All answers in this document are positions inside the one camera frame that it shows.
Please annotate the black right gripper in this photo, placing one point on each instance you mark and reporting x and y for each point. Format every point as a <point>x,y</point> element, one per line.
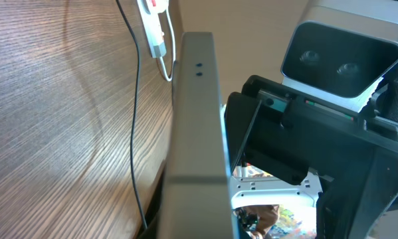
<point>287,133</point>

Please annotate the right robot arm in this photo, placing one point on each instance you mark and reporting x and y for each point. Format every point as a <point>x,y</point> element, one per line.
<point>272,190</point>

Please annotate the white power strip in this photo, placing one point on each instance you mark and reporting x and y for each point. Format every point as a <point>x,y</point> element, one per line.
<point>149,11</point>

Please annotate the teal screen smartphone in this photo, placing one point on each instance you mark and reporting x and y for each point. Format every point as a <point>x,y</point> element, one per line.
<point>196,199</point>

